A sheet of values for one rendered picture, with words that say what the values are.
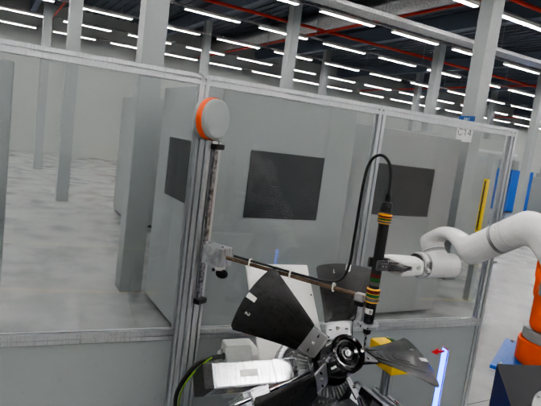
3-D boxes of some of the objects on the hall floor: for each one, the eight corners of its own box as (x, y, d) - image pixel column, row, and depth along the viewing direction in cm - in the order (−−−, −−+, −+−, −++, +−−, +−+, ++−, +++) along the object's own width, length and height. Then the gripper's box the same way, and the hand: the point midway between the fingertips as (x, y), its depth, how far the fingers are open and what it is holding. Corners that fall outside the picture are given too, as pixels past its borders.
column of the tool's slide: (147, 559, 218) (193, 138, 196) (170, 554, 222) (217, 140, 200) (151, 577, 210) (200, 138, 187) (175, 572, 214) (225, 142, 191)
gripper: (403, 247, 175) (359, 245, 168) (437, 260, 160) (390, 258, 153) (400, 268, 176) (356, 267, 169) (433, 283, 161) (386, 283, 154)
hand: (377, 263), depth 161 cm, fingers closed on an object, 4 cm apart
